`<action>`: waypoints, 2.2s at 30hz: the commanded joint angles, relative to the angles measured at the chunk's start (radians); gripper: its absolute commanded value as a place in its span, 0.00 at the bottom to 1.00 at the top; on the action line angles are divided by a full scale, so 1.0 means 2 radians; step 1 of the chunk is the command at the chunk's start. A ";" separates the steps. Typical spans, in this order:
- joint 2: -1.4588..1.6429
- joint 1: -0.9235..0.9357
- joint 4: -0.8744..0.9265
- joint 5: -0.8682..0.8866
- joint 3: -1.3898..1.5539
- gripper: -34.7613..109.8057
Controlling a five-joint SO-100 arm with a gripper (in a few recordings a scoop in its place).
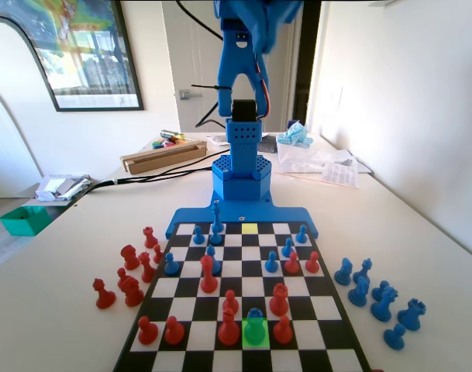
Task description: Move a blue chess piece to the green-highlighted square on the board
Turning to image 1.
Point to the blue chess rook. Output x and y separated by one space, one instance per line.
411 315
255 329

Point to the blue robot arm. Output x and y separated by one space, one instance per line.
241 155

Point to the blue chess pawn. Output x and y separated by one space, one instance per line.
171 265
271 263
198 236
394 338
215 239
287 249
379 290
301 235

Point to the red chess pawn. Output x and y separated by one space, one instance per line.
147 332
283 331
231 300
122 276
104 297
158 255
174 332
312 263
292 264

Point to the black and white chessboard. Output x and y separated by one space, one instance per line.
251 271

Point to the red chess queen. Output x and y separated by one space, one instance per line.
279 302

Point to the white door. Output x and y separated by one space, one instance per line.
181 58

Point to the clear bag of blue parts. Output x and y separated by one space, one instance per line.
295 137

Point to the grey flat pad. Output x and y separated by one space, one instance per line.
267 144

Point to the white paper stack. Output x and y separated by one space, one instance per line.
336 157

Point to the silver yellow tube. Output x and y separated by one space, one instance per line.
171 134

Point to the colourful marker set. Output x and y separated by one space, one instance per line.
167 144

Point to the printed paper sheet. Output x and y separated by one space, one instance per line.
340 174

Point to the long cardboard box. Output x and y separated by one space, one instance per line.
162 160

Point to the black framed poster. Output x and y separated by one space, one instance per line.
88 58

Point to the pile of papers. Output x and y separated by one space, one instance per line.
61 186

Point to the green plastic bin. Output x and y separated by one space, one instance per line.
24 222

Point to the blue arm base plate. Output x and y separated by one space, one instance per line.
189 217

